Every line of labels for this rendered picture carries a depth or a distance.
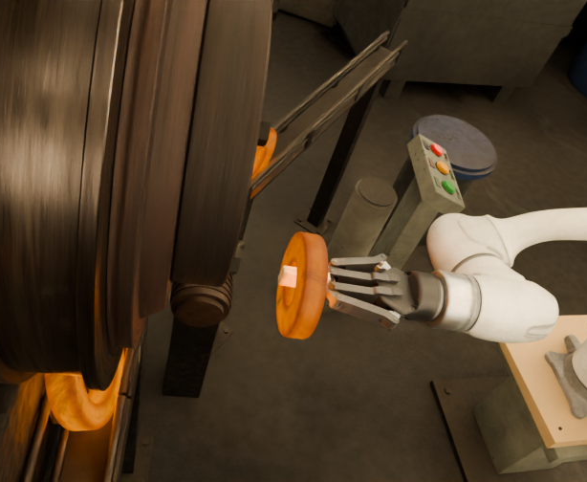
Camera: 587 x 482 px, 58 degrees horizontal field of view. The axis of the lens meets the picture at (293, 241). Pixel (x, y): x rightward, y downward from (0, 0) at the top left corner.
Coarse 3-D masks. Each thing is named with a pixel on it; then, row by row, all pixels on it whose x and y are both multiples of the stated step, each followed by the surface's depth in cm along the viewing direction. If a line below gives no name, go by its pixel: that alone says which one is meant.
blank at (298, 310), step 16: (304, 240) 74; (320, 240) 75; (288, 256) 81; (304, 256) 72; (320, 256) 72; (304, 272) 71; (320, 272) 71; (288, 288) 80; (304, 288) 70; (320, 288) 70; (288, 304) 78; (304, 304) 70; (320, 304) 71; (288, 320) 75; (304, 320) 71; (288, 336) 75; (304, 336) 74
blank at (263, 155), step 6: (270, 132) 109; (270, 138) 111; (270, 144) 113; (258, 150) 114; (264, 150) 113; (270, 150) 115; (258, 156) 115; (264, 156) 114; (270, 156) 117; (258, 162) 115; (264, 162) 116; (258, 168) 115; (252, 174) 114
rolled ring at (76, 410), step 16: (48, 384) 62; (64, 384) 62; (80, 384) 64; (112, 384) 74; (64, 400) 62; (80, 400) 64; (96, 400) 71; (112, 400) 73; (64, 416) 63; (80, 416) 64; (96, 416) 68
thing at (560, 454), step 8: (496, 344) 147; (504, 360) 144; (512, 376) 140; (520, 392) 137; (528, 408) 134; (528, 416) 134; (536, 432) 131; (544, 448) 129; (552, 448) 127; (560, 448) 126; (568, 448) 127; (576, 448) 128; (584, 448) 128; (552, 456) 126; (560, 456) 125; (568, 456) 126; (576, 456) 126; (584, 456) 127
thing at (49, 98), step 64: (0, 0) 25; (64, 0) 26; (128, 0) 27; (0, 64) 25; (64, 64) 26; (0, 128) 26; (64, 128) 26; (0, 192) 27; (64, 192) 27; (0, 256) 29; (64, 256) 29; (0, 320) 32; (64, 320) 32
